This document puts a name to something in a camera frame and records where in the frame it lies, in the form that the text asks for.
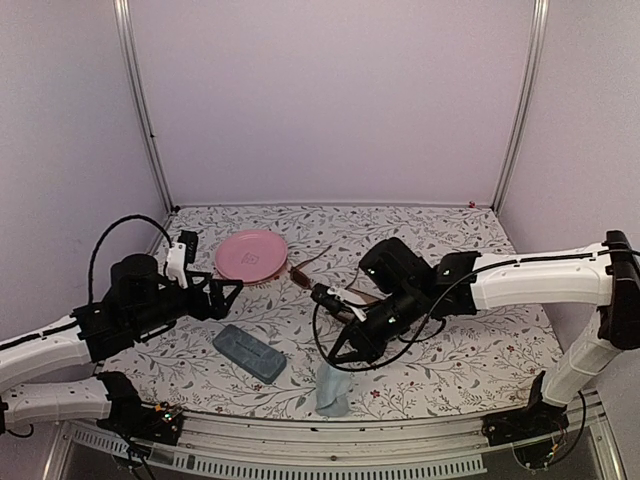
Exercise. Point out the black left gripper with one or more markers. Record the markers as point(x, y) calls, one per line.
point(217, 307)

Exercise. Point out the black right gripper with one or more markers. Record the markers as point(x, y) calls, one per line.
point(367, 347)

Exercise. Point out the light blue cloth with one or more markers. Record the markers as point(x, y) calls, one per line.
point(332, 390)

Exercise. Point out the grey case green lining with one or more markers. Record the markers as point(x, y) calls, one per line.
point(255, 357)

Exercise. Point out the black glasses case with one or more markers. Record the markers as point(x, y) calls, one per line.
point(367, 300)

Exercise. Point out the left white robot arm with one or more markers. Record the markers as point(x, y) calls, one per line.
point(141, 304)

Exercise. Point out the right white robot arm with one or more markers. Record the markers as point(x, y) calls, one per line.
point(605, 275)

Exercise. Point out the brown sunglasses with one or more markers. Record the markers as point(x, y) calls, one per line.
point(301, 279)

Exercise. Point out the pink plate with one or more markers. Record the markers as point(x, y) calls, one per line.
point(252, 256)

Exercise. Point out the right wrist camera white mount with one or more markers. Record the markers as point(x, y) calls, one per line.
point(320, 296)

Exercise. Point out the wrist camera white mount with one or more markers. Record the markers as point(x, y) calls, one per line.
point(320, 296)
point(181, 253)

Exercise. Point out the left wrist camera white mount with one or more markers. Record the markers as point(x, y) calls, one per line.
point(181, 253)

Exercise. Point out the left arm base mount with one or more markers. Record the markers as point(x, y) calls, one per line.
point(130, 417)

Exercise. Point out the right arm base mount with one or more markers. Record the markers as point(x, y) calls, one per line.
point(535, 419)

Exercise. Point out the front aluminium rail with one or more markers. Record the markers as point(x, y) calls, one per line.
point(393, 429)

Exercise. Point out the left aluminium frame post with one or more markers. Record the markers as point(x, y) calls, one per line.
point(126, 36)

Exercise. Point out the aluminium frame post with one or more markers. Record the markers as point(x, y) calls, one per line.
point(531, 69)
point(126, 36)

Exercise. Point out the right aluminium frame post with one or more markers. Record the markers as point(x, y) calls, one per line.
point(531, 69)

